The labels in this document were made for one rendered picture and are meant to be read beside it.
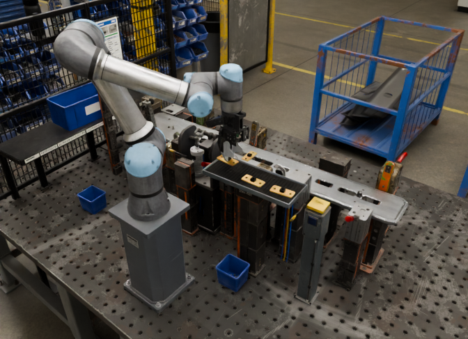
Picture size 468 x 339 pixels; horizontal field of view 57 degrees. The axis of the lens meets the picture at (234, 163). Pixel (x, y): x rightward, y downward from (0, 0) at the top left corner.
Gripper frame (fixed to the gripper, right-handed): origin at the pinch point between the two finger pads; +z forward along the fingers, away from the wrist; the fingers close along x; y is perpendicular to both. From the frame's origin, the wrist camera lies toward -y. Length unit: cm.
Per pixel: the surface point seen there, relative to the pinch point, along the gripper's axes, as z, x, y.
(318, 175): 21.3, 39.1, 17.2
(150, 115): 6, 9, -58
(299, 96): 122, 290, -156
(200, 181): 24.6, 5.5, -21.4
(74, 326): 94, -53, -53
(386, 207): 21, 39, 49
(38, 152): 18, -34, -87
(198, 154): 12.0, 6.6, -23.0
